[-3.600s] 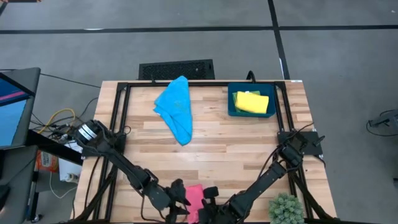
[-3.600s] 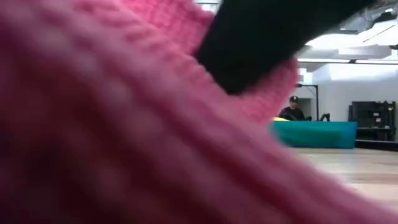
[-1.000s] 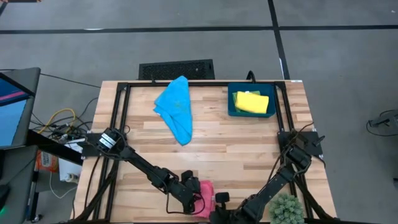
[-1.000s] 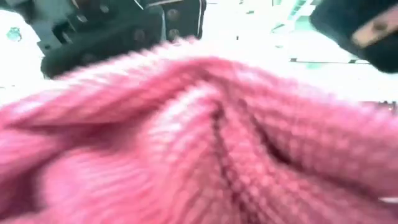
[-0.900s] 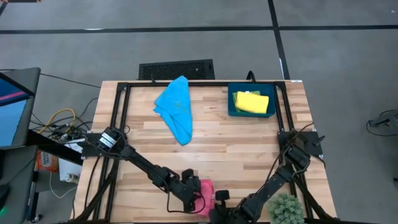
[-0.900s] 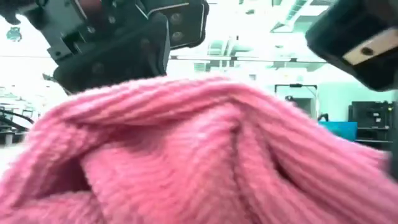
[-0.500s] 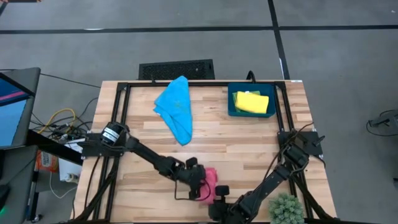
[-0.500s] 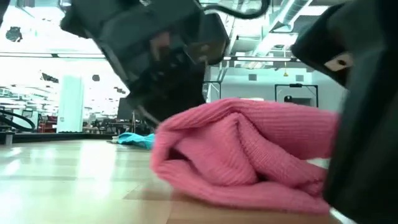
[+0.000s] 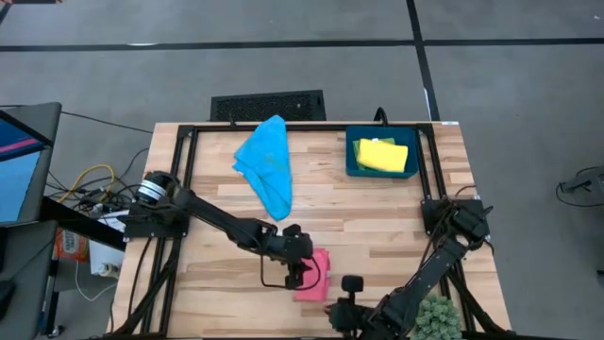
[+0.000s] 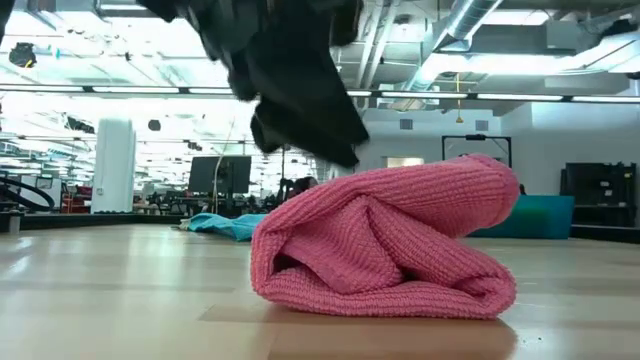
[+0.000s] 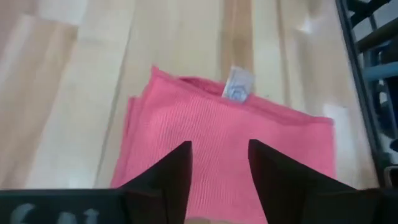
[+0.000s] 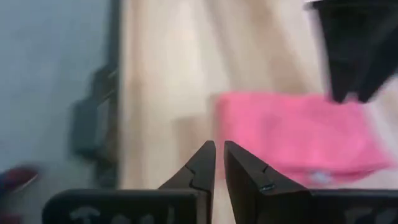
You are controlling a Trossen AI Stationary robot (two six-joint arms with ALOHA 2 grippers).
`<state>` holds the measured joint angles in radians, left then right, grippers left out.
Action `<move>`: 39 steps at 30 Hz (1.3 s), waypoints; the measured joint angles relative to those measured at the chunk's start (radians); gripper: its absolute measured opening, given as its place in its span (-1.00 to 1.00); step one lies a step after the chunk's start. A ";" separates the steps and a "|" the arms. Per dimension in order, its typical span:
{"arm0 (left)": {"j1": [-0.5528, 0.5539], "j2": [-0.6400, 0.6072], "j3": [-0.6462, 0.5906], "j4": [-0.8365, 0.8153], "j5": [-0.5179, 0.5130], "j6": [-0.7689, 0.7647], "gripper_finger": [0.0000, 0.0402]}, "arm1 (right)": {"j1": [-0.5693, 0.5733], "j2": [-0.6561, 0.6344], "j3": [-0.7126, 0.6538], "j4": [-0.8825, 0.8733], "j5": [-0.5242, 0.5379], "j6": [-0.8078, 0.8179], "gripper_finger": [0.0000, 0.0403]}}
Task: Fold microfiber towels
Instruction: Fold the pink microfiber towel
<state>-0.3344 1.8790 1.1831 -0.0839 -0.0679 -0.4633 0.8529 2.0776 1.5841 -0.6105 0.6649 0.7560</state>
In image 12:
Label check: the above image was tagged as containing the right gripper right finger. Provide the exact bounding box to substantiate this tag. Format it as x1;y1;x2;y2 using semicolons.
223;139;312;200

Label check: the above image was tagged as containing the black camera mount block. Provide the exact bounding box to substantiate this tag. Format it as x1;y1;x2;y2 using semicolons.
68;65;119;162

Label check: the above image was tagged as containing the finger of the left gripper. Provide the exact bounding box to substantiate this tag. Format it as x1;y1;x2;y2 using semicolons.
306;0;376;104
356;0;398;103

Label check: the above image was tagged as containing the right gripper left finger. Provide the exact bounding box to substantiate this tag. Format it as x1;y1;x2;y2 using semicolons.
158;139;216;194

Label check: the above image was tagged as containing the black aluminium table frame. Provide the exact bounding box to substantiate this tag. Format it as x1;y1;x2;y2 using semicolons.
93;0;123;189

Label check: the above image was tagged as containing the pink microfiber towel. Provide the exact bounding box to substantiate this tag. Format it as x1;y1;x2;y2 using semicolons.
214;91;396;187

